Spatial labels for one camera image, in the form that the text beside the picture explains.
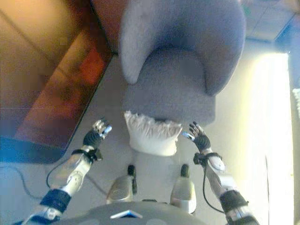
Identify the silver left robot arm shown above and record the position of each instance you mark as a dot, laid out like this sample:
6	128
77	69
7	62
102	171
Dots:
75	173

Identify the white fringed cushion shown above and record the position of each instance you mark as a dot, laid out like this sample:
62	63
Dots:
152	138

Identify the silver robot leg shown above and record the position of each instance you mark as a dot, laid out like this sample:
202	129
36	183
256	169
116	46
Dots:
120	187
184	189

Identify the grey robot torso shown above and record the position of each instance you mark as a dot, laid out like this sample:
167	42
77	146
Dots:
129	214

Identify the glossy brown wooden wardrobe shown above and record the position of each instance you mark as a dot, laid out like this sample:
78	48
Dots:
47	70

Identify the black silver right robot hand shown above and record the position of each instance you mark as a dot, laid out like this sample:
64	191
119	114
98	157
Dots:
201	140

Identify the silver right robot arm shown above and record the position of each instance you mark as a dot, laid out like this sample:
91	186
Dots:
222	182

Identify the grey upholstered tub armchair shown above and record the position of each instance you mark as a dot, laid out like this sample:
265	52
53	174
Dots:
168	82

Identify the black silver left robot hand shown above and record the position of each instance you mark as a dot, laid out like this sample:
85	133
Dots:
91	138

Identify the silver left robot leg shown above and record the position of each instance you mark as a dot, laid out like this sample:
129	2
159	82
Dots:
120	187

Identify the silver right robot leg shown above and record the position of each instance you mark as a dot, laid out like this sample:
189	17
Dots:
184	189

